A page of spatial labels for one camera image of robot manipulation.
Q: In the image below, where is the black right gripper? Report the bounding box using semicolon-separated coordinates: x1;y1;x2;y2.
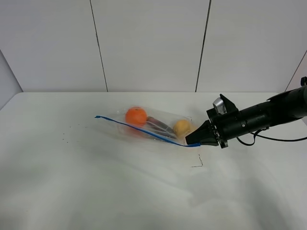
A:
185;108;242;149

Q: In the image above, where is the clear plastic zip bag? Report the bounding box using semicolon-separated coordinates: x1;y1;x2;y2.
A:
95;105;200;147

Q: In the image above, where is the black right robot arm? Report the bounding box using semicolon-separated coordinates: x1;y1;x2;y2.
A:
185;86;307;148

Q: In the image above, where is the yellow pear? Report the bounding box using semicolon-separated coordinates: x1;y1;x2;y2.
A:
173;119;191;138

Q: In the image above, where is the purple eggplant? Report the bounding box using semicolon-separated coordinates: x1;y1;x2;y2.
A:
146;116;177;139

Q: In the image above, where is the orange fruit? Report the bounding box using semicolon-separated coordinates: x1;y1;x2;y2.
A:
125;106;147;127

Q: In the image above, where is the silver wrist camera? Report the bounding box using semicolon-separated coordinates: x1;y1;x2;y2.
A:
213;94;238;115

